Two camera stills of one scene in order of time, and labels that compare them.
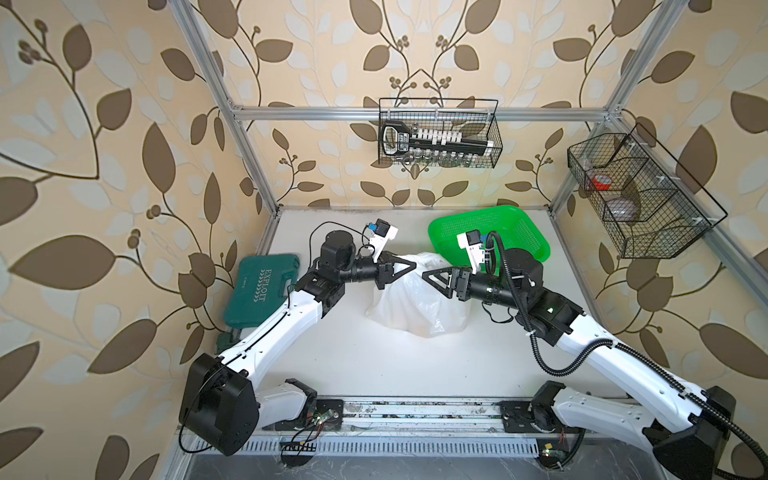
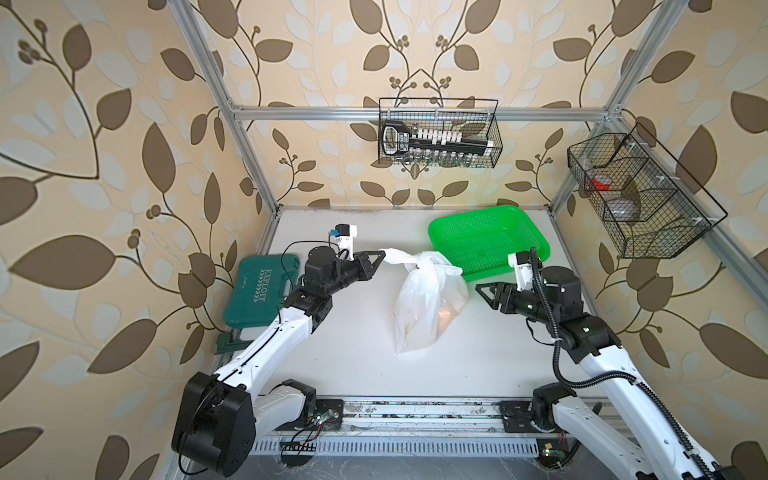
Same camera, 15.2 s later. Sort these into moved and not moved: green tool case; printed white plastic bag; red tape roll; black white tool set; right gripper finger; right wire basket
Moved: printed white plastic bag; right gripper finger
Not moved: right wire basket; black white tool set; green tool case; red tape roll
